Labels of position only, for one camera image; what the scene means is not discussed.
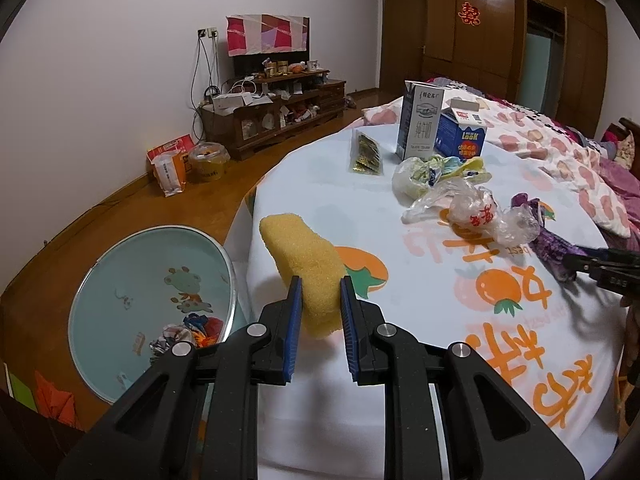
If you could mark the wall power socket with cables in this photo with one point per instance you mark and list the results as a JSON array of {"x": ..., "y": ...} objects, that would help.
[{"x": 204, "y": 81}]

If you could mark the tall white milk carton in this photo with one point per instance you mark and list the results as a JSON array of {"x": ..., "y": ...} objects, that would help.
[{"x": 419, "y": 118}]

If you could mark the white green crumpled wrapper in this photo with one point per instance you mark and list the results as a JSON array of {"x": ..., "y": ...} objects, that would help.
[{"x": 414, "y": 177}]

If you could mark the clear plastic tub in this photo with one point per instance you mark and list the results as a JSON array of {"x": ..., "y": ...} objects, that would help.
[{"x": 209, "y": 160}]

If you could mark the white orange-print bed sheet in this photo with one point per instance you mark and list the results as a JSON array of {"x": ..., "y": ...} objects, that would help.
[{"x": 556, "y": 344}]

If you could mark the pink spotted quilt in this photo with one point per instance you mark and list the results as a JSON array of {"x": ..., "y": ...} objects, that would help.
[{"x": 606, "y": 191}]

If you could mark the orange cloth on floor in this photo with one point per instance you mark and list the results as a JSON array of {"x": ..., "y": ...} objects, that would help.
[{"x": 55, "y": 404}]

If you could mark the red wedding door sticker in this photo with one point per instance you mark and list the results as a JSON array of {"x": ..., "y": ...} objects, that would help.
[{"x": 469, "y": 14}]

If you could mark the red orange paper bag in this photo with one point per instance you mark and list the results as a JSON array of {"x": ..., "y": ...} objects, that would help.
[{"x": 170, "y": 164}]

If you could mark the clear plastic bag red print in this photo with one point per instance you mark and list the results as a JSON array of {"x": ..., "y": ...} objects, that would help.
[{"x": 474, "y": 208}]

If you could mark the television with pink cloth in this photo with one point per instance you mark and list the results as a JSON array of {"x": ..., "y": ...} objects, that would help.
[{"x": 255, "y": 39}]

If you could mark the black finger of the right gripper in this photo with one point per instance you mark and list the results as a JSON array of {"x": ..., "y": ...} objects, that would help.
[{"x": 585, "y": 260}]

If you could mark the person right hand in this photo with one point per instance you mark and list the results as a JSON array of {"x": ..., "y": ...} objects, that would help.
[{"x": 632, "y": 330}]

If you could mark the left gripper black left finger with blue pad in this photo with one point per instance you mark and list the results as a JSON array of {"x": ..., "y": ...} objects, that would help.
[{"x": 193, "y": 413}]

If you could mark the light blue trash bin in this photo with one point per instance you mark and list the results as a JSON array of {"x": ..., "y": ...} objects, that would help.
[{"x": 150, "y": 279}]

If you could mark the gold dark snack packet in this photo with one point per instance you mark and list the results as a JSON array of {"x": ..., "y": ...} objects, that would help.
[{"x": 365, "y": 155}]

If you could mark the brown wooden wardrobe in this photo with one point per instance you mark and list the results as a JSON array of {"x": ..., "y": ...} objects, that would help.
[{"x": 423, "y": 39}]

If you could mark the yellow sponge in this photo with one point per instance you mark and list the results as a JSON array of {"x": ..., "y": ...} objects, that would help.
[{"x": 299, "y": 251}]

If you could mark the purple foil wrapper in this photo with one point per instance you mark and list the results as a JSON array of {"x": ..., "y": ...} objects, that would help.
[{"x": 547, "y": 246}]

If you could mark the blue juice carton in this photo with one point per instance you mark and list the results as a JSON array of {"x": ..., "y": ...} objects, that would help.
[{"x": 460, "y": 133}]

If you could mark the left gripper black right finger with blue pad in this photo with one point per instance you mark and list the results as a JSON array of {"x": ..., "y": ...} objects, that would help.
[{"x": 448, "y": 413}]

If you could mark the white box on cabinet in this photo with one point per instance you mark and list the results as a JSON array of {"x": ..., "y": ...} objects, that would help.
[{"x": 228, "y": 102}]

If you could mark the brown wooden TV cabinet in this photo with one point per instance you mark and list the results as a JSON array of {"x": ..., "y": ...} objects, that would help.
[{"x": 282, "y": 107}]

